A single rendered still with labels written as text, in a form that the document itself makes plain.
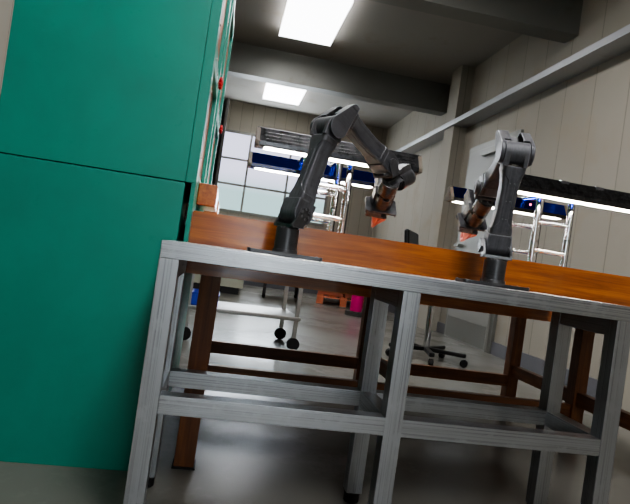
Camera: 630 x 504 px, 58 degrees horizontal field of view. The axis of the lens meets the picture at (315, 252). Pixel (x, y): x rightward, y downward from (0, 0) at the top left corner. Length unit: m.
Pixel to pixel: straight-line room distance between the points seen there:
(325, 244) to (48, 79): 0.91
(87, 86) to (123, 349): 0.74
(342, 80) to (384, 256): 6.02
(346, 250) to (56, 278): 0.84
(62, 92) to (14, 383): 0.81
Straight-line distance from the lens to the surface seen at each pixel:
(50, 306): 1.74
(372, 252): 1.77
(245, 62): 7.59
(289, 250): 1.49
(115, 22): 1.80
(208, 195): 1.83
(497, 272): 1.66
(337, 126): 1.58
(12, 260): 1.76
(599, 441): 1.70
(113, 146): 1.72
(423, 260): 1.82
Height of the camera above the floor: 0.68
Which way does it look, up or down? level
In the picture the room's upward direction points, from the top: 8 degrees clockwise
